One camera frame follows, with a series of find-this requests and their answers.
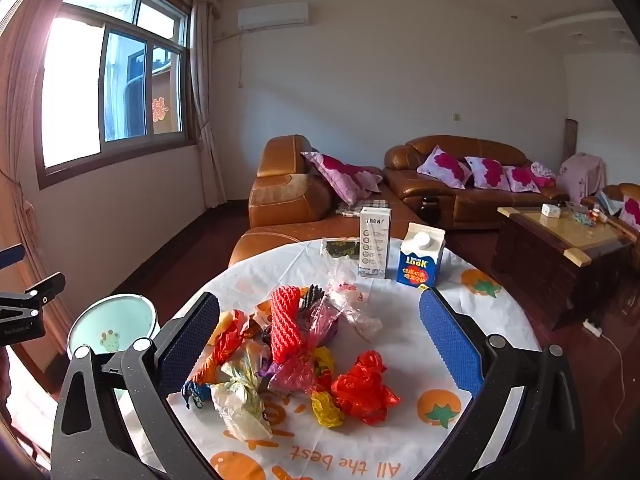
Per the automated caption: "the orange snack wrapper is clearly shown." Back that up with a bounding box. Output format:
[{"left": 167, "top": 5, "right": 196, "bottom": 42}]
[{"left": 190, "top": 309, "right": 263, "bottom": 386}]

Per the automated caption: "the red foam fruit net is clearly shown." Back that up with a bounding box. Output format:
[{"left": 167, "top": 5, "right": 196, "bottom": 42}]
[{"left": 269, "top": 285, "right": 307, "bottom": 365}]

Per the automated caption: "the pink cloth covered chair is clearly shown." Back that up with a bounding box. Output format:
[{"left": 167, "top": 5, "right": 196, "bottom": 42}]
[{"left": 556, "top": 152, "right": 607, "bottom": 206}]

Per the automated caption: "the pale green plastic bag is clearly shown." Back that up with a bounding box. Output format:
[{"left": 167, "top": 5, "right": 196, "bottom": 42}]
[{"left": 210, "top": 355, "right": 273, "bottom": 443}]

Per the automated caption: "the dark wooden coffee table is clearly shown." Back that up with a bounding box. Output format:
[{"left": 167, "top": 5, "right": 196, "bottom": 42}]
[{"left": 491, "top": 203, "right": 638, "bottom": 331}]

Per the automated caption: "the red plastic bag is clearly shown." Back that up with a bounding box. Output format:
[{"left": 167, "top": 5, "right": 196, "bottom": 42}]
[{"left": 331, "top": 351, "right": 402, "bottom": 425}]

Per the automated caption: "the brown framed window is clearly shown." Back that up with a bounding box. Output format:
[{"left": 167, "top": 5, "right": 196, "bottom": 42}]
[{"left": 34, "top": 0, "right": 197, "bottom": 191}]

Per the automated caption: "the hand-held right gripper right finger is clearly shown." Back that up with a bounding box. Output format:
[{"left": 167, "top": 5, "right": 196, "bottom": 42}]
[{"left": 417, "top": 287, "right": 586, "bottom": 480}]

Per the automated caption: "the yellow wrapper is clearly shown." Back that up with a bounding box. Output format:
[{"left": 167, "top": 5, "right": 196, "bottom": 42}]
[{"left": 310, "top": 346, "right": 347, "bottom": 429}]

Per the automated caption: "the white power cable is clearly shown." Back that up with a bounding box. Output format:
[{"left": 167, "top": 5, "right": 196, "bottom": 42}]
[{"left": 599, "top": 330, "right": 627, "bottom": 436}]

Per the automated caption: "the brown leather long sofa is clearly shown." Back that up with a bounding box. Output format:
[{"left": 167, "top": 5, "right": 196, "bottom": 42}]
[{"left": 382, "top": 135, "right": 571, "bottom": 231}]

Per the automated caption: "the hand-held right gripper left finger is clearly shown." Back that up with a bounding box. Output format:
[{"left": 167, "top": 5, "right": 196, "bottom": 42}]
[{"left": 50, "top": 290, "right": 223, "bottom": 480}]

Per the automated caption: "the mint green cartoon basin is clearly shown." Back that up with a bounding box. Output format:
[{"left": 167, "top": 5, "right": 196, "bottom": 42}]
[{"left": 66, "top": 293, "right": 162, "bottom": 361}]

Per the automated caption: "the pink folded blanket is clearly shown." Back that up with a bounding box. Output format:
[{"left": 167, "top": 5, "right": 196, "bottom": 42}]
[{"left": 530, "top": 161, "right": 557, "bottom": 188}]

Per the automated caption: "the tall white carton box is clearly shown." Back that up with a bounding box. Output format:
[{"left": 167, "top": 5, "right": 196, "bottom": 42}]
[{"left": 358, "top": 206, "right": 392, "bottom": 279}]

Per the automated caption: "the white air conditioner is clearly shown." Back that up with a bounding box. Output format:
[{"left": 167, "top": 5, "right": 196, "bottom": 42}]
[{"left": 237, "top": 2, "right": 309, "bottom": 32}]

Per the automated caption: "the pink floral pillow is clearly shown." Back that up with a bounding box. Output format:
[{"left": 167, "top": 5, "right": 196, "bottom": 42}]
[
  {"left": 301, "top": 151, "right": 383, "bottom": 206},
  {"left": 465, "top": 156, "right": 512, "bottom": 191},
  {"left": 416, "top": 146, "right": 473, "bottom": 190},
  {"left": 504, "top": 165, "right": 542, "bottom": 194}
]

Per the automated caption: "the dark seaweed snack packet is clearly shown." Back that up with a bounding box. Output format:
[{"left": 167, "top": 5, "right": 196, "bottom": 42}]
[{"left": 321, "top": 237, "right": 362, "bottom": 261}]

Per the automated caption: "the clear red-print plastic bag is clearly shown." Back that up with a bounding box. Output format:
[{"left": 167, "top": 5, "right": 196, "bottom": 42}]
[{"left": 325, "top": 252, "right": 383, "bottom": 341}]

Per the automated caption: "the white orange-print tablecloth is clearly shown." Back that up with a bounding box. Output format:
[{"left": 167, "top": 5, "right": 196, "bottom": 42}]
[{"left": 112, "top": 237, "right": 543, "bottom": 480}]

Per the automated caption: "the brown leather chaise sofa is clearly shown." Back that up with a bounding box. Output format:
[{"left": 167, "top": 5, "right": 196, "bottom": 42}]
[{"left": 228, "top": 135, "right": 426, "bottom": 268}]

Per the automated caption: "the black foam fruit net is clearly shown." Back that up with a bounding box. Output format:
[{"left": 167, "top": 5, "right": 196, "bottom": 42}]
[{"left": 299, "top": 284, "right": 326, "bottom": 311}]

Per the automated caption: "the brown leather armchair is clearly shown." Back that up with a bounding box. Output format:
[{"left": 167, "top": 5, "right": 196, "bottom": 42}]
[{"left": 582, "top": 182, "right": 640, "bottom": 246}]

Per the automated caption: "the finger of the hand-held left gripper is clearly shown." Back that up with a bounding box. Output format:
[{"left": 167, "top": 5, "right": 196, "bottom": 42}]
[
  {"left": 0, "top": 243, "right": 26, "bottom": 270},
  {"left": 0, "top": 272, "right": 67, "bottom": 322}
]

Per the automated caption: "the pink purple plastic bag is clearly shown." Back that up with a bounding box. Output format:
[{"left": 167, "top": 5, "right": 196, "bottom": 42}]
[{"left": 267, "top": 300, "right": 343, "bottom": 396}]

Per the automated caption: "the pinkish beige curtain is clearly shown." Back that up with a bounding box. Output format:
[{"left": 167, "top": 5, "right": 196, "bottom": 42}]
[
  {"left": 150, "top": 0, "right": 228, "bottom": 211},
  {"left": 0, "top": 0, "right": 86, "bottom": 356}
]

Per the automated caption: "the small blue wrapper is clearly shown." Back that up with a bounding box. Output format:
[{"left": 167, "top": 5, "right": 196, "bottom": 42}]
[{"left": 181, "top": 380, "right": 211, "bottom": 408}]

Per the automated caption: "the checkered cloth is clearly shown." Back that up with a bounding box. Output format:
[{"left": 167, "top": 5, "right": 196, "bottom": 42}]
[{"left": 335, "top": 199, "right": 391, "bottom": 218}]

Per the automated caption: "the blue milk carton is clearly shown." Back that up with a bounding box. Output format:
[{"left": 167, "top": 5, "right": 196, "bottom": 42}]
[{"left": 396, "top": 222, "right": 447, "bottom": 290}]

